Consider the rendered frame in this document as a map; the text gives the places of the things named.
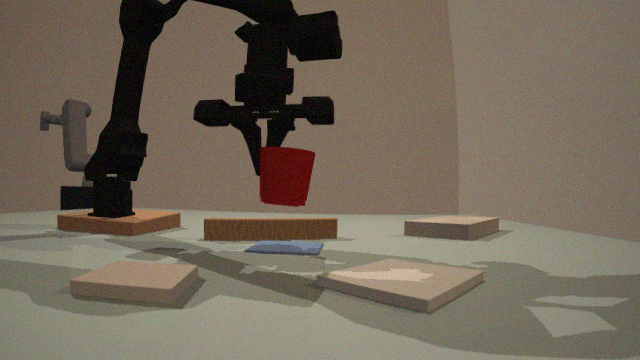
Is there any brown wooden bar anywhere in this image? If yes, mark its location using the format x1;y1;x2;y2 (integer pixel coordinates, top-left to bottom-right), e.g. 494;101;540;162
204;218;338;241

